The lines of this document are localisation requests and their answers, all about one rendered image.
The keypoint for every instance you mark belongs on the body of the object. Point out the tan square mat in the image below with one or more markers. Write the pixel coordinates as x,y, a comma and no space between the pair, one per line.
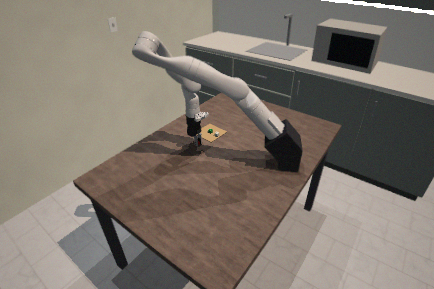
211,136

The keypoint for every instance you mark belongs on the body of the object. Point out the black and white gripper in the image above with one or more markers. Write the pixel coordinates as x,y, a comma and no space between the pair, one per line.
193,118

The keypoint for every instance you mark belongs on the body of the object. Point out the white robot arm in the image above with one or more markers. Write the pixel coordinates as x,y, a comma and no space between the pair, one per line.
193,73

